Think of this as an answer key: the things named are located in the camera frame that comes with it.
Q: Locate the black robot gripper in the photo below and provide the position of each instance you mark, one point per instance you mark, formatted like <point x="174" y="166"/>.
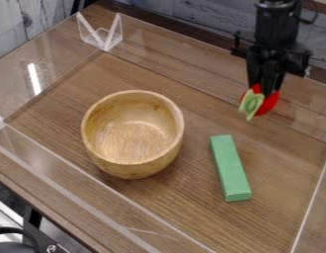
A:
<point x="269" y="46"/>

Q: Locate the red plush strawberry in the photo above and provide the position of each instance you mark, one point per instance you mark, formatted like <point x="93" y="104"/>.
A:
<point x="255" y="104"/>

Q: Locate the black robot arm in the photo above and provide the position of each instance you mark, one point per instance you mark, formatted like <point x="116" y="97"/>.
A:
<point x="272" y="50"/>

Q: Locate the clear acrylic tray walls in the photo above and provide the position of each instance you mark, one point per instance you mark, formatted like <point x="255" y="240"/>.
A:
<point x="172" y="213"/>

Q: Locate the wooden bowl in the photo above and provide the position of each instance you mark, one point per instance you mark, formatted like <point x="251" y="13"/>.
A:
<point x="132" y="132"/>

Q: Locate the green rectangular block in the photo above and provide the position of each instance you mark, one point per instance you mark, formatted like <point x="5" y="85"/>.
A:
<point x="232" y="177"/>

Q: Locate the black metal table leg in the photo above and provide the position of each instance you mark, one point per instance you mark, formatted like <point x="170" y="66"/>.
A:
<point x="32" y="218"/>

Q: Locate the clear acrylic corner bracket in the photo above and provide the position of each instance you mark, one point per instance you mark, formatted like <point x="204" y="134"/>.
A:
<point x="101" y="38"/>

